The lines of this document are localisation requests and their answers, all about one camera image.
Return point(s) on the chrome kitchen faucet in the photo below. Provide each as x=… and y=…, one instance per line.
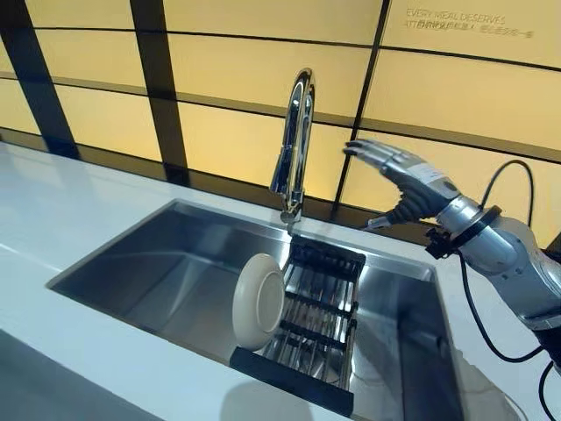
x=293, y=144

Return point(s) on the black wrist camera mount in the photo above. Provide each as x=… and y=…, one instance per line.
x=440, y=243

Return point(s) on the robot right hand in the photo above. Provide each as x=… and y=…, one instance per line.
x=416, y=180

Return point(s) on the stainless steel sink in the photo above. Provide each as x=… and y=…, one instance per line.
x=175, y=280

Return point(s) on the cream round plate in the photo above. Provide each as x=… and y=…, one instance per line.
x=263, y=302

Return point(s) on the black sink drying rack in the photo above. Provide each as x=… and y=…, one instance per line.
x=320, y=289

